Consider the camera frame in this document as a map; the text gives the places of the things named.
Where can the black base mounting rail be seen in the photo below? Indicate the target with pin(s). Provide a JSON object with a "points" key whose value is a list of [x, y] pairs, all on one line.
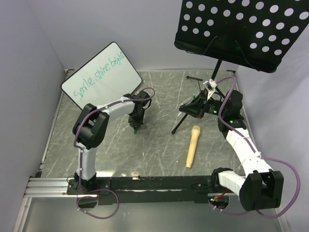
{"points": [[147, 189]]}

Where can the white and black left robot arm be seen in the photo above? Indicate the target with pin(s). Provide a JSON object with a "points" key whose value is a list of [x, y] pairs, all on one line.
{"points": [[90, 129]]}

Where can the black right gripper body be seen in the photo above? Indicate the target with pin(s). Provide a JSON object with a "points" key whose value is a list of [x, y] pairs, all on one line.
{"points": [[212, 107]]}

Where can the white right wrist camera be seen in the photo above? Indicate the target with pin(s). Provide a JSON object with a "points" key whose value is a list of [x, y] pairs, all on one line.
{"points": [[210, 85]]}

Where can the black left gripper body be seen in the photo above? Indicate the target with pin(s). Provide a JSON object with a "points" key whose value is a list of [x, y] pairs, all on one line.
{"points": [[136, 119]]}

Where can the white marker pen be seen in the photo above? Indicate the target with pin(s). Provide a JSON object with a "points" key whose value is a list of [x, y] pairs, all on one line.
{"points": [[189, 100]]}

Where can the white whiteboard with black frame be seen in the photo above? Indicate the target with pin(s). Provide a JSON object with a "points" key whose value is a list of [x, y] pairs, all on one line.
{"points": [[105, 78]]}

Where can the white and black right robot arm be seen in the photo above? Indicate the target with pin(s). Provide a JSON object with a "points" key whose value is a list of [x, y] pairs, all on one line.
{"points": [[261, 188]]}

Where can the beige microphone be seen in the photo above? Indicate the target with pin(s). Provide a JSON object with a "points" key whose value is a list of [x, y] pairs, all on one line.
{"points": [[195, 132]]}

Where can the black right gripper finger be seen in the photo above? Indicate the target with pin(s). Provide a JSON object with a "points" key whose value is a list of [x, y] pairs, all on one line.
{"points": [[193, 111], [198, 101]]}

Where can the black perforated music stand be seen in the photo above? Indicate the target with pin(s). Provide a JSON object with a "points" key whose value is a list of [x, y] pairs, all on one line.
{"points": [[256, 34]]}

